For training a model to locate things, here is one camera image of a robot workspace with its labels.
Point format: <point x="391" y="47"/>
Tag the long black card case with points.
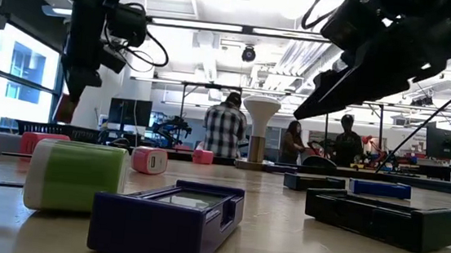
<point x="380" y="226"/>

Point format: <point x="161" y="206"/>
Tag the large window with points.
<point x="25" y="76"/>

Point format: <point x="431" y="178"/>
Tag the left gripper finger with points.
<point x="80" y="79"/>

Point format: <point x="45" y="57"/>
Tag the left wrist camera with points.
<point x="128" y="24"/>

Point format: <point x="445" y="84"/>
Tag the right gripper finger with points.
<point x="355" y="93"/>
<point x="336" y="79"/>

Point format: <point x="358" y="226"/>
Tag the black slotted basket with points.
<point x="77" y="132"/>

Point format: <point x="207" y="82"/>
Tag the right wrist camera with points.
<point x="351" y="25"/>

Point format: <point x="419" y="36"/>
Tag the small black card case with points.
<point x="310" y="184"/>

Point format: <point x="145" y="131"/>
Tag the black background rig frame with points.
<point x="182" y="98"/>
<point x="380" y="132"/>

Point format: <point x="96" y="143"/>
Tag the thin black strip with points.
<point x="7" y="185"/>

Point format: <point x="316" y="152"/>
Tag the green white wall charger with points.
<point x="77" y="179"/>

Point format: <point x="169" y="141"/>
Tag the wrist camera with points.
<point x="351" y="25"/>
<point x="128" y="24"/>

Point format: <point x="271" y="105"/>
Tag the black computer monitor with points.
<point x="443" y="143"/>
<point x="128" y="112"/>

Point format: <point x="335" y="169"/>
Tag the red card case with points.
<point x="66" y="110"/>

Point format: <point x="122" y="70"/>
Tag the purple blue card case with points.
<point x="150" y="234"/>

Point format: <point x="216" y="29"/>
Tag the metal bulb stand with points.
<point x="256" y="149"/>

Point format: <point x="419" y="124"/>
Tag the pink white wall charger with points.
<point x="149" y="161"/>

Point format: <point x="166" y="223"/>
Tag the pink red wall charger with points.
<point x="203" y="157"/>

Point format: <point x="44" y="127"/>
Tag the white grey wall charger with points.
<point x="7" y="144"/>

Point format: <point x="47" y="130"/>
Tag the overhead LED light bar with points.
<point x="201" y="25"/>

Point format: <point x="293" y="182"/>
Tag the blue background robot arm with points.
<point x="172" y="130"/>

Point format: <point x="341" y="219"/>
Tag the black ceiling spotlight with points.
<point x="248" y="53"/>

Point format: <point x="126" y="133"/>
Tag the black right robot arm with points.
<point x="444" y="10"/>

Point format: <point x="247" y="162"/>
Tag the black chair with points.
<point x="320" y="161"/>

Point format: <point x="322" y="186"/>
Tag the person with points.
<point x="346" y="147"/>
<point x="291" y="142"/>
<point x="225" y="130"/>

